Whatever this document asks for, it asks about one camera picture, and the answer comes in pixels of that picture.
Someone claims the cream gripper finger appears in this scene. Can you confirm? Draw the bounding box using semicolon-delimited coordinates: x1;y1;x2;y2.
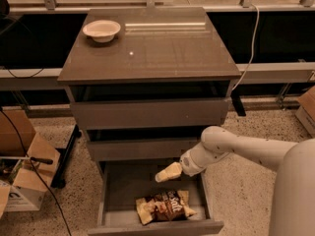
155;162;182;183

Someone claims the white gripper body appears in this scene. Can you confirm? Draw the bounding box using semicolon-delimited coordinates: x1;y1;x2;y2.
179;142;230;177

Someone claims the brown chip bag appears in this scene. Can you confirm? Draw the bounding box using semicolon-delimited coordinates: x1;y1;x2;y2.
136;190;196;225

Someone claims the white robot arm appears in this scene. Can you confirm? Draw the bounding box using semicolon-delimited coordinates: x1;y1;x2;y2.
156;126;315;236

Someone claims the grey bottom drawer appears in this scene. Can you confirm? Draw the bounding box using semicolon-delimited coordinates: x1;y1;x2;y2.
88;158;223;236

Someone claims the grey drawer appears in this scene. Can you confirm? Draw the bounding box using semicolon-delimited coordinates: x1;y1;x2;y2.
88;158;223;236
87;126;206;161
69;81;232;130

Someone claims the grey middle drawer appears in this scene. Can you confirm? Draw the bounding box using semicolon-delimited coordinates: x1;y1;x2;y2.
87;126;206;161

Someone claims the grey top drawer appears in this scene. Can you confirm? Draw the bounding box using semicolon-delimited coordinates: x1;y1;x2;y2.
69;81;232;130

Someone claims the grey drawer cabinet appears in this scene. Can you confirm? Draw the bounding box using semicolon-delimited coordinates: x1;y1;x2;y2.
57;6;242;179

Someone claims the cardboard box right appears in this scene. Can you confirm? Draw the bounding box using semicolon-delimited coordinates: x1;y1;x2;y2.
295;86;315;138

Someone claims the black stand leg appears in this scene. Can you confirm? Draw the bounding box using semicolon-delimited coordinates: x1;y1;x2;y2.
51;125;82;189

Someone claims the open cardboard box left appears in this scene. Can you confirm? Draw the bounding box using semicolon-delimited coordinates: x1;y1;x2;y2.
0;110;60;217

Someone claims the white paper bowl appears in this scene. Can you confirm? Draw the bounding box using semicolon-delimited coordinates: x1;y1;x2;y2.
83;20;121;43

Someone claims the black bracket behind cabinet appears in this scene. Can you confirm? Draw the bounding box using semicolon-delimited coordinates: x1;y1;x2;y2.
231;90;246;117

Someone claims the black cable left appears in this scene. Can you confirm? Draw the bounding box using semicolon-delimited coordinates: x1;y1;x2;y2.
0;107;73;236

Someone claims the white cable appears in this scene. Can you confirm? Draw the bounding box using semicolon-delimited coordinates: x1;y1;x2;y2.
231;4;260;92

